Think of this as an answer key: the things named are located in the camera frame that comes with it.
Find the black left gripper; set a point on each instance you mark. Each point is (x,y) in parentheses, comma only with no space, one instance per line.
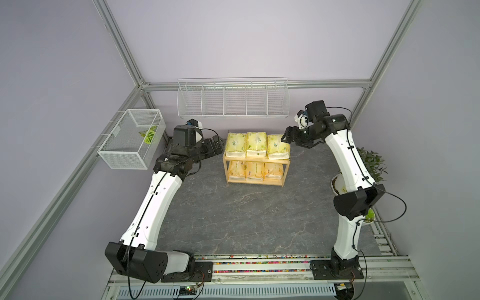
(211,152)

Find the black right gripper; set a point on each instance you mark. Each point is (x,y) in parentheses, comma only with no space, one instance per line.
(297,137)

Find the green tissue pack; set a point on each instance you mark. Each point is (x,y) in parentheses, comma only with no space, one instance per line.
(236,145)
(276,149)
(256,144)

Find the orange tissue pack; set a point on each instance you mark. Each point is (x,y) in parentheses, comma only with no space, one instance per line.
(236,170)
(273,171)
(255,171)

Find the light wooden two-tier shelf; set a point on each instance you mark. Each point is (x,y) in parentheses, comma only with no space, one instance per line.
(256,158)

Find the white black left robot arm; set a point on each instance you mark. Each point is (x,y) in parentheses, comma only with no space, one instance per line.
(135,254)

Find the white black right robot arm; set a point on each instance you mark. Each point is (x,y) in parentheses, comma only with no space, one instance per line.
(315,125)

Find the green toy in basket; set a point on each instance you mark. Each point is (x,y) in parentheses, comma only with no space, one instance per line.
(149,135)

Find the white mesh side basket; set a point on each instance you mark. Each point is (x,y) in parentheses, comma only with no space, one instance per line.
(124,148)

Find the large potted green plant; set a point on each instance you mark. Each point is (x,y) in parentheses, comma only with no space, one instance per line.
(374,164)

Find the small potted green plant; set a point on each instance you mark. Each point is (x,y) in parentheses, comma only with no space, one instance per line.
(370,217)

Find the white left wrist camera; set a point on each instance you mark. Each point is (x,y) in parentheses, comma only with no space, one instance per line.
(198,129)

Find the white wire wall rack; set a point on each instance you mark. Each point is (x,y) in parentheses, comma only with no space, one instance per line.
(233,97)

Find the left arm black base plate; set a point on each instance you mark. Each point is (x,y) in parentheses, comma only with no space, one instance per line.
(200,271)

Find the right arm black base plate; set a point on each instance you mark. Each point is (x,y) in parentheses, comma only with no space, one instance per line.
(337,269)

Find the aluminium front rail frame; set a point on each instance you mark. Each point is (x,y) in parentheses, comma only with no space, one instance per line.
(279,277)

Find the aluminium frame corner post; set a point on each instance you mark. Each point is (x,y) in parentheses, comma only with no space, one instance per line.
(122,47)

